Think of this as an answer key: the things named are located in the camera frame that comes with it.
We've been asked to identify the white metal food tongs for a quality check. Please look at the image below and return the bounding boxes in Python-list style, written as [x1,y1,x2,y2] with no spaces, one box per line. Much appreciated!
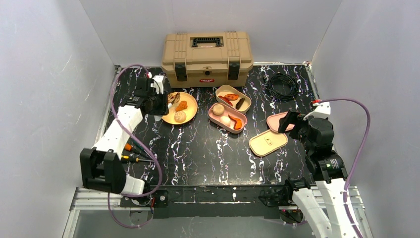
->
[167,92,177,108]

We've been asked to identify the fried chicken piece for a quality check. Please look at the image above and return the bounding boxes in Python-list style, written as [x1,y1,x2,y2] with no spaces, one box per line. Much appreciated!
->
[175,101,188,112]

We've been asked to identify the dark brown sea cucumber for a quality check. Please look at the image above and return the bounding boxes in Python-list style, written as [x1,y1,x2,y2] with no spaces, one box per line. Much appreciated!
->
[235,98,245,110]

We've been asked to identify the orange chicken wing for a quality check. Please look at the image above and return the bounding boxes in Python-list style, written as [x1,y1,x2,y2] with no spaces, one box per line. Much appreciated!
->
[228,115,242,130]

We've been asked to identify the round beige bun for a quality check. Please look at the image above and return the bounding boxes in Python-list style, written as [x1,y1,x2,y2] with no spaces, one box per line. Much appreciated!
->
[212,104,225,116]

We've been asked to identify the white boiled egg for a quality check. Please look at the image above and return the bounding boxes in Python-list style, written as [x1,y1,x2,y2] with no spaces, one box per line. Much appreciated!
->
[220,116,231,127]

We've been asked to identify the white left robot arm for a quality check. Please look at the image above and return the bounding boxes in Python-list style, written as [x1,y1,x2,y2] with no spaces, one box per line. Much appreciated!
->
[80,75,169,196]

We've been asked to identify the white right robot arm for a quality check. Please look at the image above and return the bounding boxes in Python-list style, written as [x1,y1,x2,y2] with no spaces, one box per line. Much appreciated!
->
[259,111,362,238]

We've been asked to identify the pink lunch box lid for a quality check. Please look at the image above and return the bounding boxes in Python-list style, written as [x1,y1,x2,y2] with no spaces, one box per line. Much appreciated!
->
[266,112,288,133]

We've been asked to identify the beige lunch box lid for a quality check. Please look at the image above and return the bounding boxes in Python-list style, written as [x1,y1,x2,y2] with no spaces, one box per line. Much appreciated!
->
[249,130,288,157]

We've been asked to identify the pink lunch box tray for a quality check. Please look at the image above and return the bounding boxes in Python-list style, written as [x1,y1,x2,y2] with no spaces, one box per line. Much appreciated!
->
[208,103,247,134]

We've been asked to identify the beige lunch box tray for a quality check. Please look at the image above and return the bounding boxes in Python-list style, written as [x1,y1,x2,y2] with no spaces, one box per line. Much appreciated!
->
[215,85,252,114]

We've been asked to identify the white steamed bao bun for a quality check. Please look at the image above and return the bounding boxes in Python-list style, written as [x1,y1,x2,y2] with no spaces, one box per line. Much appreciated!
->
[174,111,187,123]

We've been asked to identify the tan plastic toolbox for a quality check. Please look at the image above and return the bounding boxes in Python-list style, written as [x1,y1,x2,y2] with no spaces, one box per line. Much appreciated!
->
[161,31,254,88]

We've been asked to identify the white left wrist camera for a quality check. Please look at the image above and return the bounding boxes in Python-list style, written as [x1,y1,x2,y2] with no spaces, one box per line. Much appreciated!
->
[151,75,165,94]

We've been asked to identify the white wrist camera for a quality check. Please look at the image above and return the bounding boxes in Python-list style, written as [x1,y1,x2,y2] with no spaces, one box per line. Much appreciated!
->
[304,100,331,120]
[151,75,165,94]

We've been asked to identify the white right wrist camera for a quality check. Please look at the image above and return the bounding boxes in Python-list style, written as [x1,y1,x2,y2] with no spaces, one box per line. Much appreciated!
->
[304,100,331,120]

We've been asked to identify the coiled black cable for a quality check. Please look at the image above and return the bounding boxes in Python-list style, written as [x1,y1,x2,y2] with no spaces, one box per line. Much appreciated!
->
[263,72,300,101]

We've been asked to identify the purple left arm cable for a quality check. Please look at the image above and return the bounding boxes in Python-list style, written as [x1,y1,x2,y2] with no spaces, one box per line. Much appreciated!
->
[107,64,163,229]

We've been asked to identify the black yellow handled screwdriver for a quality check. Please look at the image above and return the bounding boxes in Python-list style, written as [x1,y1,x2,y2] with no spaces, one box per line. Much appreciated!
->
[120,155,154,163]

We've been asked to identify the aluminium base frame rail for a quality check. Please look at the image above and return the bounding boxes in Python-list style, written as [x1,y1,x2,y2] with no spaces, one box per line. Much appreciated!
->
[62,186,373,238]

